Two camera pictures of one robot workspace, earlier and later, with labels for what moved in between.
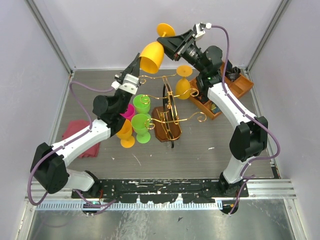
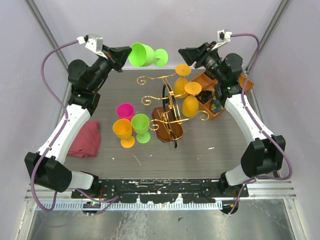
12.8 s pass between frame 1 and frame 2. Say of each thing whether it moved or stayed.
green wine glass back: moved
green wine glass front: stayed
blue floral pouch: stayed
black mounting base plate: stayed
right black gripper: moved
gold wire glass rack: stayed
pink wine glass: stayed
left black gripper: moved
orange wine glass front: stayed
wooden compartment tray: stayed
